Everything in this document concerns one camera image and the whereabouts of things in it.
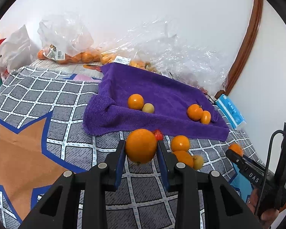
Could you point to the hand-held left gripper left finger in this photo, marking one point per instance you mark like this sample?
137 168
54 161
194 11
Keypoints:
119 162

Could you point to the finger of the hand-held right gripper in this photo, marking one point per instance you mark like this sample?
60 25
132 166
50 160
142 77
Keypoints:
251 161
234 157

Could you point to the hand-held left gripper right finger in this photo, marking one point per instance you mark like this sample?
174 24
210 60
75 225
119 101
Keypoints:
163 164

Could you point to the small orange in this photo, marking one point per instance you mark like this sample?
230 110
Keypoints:
184 158
135 101
180 143
195 112
205 117
236 149

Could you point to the large orange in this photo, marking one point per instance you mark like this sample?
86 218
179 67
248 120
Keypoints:
141 145

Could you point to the small red tomato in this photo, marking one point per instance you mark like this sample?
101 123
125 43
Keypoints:
158 135

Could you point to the small yellow plum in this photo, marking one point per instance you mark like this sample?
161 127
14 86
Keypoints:
197 161
148 108

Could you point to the purple towel covered tray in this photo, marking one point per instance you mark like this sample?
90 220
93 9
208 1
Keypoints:
162 88

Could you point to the person's right hand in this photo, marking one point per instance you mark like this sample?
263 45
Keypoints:
267 216

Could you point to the blue tissue pack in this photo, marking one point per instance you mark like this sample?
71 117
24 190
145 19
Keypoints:
231 111

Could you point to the grey checked star blanket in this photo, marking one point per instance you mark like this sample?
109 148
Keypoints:
62 114

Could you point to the cartoon printed sheet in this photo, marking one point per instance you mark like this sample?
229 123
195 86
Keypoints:
85 69

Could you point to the white label clear fruit bag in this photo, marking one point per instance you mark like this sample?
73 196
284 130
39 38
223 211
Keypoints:
124 57

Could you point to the crumpled clear plastic bag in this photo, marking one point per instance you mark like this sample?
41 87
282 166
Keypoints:
186 52

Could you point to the clear bag of oranges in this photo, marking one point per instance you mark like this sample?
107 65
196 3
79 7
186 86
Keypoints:
62 35

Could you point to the white plastic bag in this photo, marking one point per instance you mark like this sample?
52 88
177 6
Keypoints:
16 50

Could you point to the wooden door frame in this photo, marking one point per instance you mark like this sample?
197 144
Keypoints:
247 40

